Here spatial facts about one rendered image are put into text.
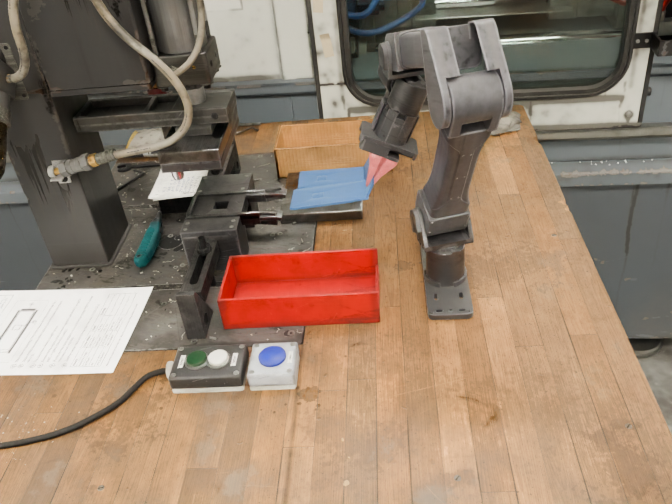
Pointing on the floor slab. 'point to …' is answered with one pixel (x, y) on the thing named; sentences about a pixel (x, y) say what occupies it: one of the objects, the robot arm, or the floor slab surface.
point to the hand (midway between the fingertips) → (370, 181)
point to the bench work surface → (385, 378)
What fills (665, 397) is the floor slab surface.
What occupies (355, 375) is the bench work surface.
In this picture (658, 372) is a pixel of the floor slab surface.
